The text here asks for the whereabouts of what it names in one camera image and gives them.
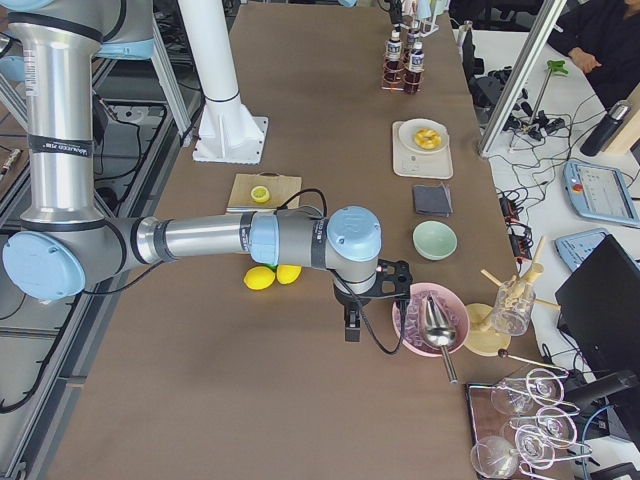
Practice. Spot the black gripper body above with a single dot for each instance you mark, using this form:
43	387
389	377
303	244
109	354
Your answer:
347	301

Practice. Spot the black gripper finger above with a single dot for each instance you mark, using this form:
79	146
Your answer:
352	327

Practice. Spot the tea bottle carried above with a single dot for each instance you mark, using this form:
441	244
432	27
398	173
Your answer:
393	51

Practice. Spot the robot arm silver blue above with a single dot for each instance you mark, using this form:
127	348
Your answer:
66	244

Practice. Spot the cream rabbit tray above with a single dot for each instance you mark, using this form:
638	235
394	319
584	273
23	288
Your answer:
411	160

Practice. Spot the wine glass rack tray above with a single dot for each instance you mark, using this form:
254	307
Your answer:
522	427

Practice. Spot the tea bottle front rack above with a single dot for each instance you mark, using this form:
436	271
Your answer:
414	67

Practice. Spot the tea bottle rack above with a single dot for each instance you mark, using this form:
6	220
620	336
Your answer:
414	67
412	34

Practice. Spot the tea bottle back rack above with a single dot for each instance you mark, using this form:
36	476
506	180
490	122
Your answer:
412	34

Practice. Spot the mint green bowl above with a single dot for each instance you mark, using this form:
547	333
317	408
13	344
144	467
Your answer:
434	240

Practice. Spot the pink ice bowl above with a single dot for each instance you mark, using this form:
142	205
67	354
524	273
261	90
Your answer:
450	304

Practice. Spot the metal ice scoop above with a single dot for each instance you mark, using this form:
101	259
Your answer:
440	334

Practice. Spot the yellow lemon far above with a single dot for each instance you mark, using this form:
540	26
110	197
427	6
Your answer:
287	274

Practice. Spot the yellow lemon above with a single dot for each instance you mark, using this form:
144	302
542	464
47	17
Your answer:
259	278
287	274

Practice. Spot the grey folded cloth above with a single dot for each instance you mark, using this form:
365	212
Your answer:
432	200

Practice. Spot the yellow lemon near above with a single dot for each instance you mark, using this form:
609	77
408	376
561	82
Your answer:
259	278

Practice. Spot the wooden cup tree stand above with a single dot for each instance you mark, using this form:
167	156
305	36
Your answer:
483	339

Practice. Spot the clear glass mug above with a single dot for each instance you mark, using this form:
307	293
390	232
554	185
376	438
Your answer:
511	313

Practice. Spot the glazed twisted donut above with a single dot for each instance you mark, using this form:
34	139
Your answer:
427	139

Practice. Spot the white round plate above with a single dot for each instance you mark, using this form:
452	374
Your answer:
408	128

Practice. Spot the half lemon slice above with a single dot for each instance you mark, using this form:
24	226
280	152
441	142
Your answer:
260	194

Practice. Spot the bamboo cutting board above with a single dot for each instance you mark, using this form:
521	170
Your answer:
282	188

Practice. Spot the blue teach pendant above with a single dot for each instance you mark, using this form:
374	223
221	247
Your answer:
599	193
573	249

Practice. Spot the black laptop monitor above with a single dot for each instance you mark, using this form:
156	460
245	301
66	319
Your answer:
600	308

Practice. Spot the black thermos bottle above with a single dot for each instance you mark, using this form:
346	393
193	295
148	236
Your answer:
606	127

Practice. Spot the seated person dark clothes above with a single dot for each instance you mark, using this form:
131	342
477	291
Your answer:
602	40

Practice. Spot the copper wire bottle rack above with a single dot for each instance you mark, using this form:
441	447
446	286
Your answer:
397	85

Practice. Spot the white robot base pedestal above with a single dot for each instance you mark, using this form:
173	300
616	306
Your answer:
228	132

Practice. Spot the aluminium frame post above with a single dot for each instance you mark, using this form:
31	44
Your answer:
533	45

